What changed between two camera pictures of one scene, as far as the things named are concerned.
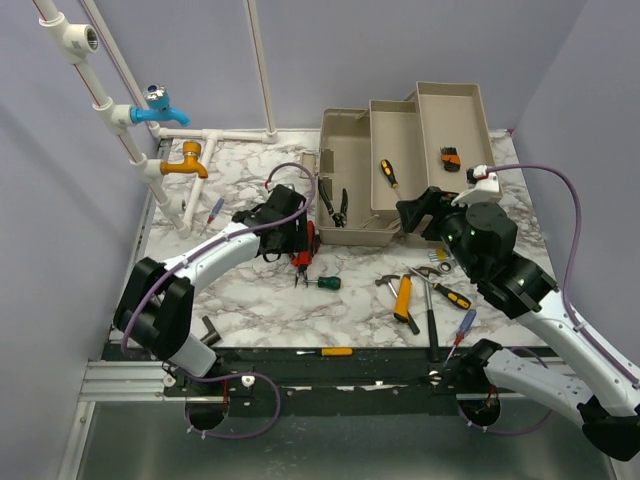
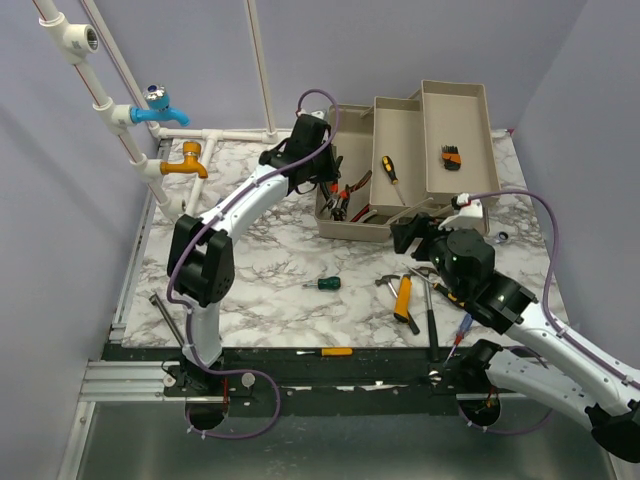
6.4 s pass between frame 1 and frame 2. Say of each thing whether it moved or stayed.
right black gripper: moved
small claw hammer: stayed
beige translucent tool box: stayed
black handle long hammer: stayed
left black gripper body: moved
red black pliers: moved
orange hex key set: stayed
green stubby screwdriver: stayed
